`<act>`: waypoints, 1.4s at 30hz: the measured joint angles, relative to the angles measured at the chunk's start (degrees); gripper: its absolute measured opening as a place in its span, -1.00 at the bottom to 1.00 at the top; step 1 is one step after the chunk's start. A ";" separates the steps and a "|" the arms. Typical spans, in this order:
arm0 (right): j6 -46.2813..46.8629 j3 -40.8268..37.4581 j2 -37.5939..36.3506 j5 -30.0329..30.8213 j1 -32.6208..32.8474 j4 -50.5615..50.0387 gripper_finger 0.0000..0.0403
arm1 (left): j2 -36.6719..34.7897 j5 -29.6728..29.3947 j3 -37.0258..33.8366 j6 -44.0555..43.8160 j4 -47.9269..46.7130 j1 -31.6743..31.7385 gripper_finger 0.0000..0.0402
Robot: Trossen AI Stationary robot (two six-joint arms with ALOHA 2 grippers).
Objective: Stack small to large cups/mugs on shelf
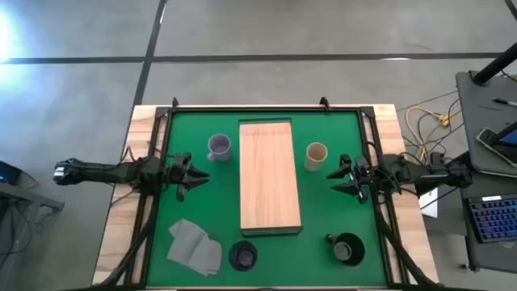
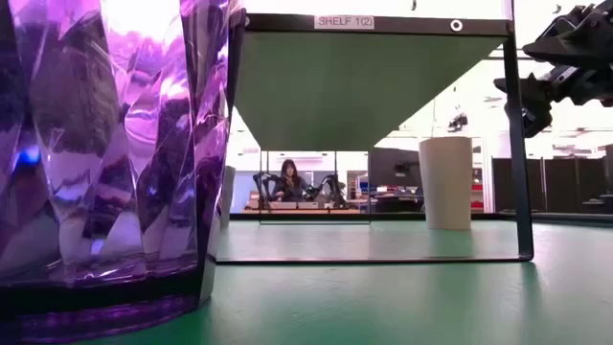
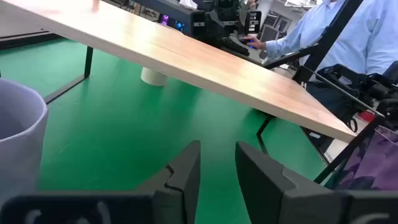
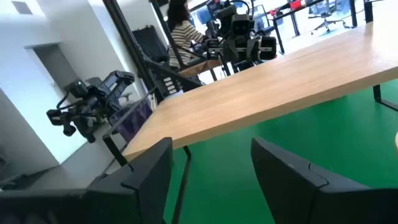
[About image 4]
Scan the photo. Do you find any black metal frame rail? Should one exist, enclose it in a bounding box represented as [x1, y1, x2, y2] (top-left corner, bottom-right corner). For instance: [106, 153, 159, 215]
[101, 88, 158, 167]

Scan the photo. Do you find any purple bag bin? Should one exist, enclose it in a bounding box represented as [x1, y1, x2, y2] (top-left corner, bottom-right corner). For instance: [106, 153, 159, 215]
[109, 98, 154, 143]

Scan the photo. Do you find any office chair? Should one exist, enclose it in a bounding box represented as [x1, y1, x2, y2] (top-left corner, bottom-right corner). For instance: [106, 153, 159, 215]
[307, 0, 353, 34]

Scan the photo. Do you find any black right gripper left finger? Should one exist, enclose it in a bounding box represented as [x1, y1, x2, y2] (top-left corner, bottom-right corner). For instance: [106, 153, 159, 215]
[83, 137, 174, 224]

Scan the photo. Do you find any ceiling vent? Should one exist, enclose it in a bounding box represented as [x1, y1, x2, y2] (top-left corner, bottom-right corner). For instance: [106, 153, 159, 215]
[11, 0, 34, 16]

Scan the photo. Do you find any black metal frame post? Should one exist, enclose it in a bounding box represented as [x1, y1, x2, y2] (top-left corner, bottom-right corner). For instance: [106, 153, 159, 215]
[102, 0, 165, 105]

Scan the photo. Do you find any black-legged background desk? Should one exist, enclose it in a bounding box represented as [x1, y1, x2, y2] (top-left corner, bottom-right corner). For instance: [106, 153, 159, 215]
[267, 0, 358, 56]

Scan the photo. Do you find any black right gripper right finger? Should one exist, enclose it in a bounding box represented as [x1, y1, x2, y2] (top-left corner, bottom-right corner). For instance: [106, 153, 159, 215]
[250, 138, 398, 224]

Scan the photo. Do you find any black background robot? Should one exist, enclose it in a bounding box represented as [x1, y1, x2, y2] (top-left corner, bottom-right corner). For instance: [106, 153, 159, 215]
[204, 0, 278, 72]

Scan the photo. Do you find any person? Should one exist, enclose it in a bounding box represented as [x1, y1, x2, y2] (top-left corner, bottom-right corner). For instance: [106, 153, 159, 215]
[166, 0, 208, 70]

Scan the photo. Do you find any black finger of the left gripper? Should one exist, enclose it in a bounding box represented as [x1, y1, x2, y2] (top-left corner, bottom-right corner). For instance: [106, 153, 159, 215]
[46, 108, 68, 127]
[63, 123, 77, 138]

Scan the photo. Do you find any background wooden table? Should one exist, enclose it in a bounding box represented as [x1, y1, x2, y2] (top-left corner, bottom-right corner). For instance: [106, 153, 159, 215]
[178, 57, 224, 82]

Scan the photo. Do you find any black hard case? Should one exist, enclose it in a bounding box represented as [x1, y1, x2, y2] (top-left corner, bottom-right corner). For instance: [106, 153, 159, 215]
[132, 24, 170, 63]

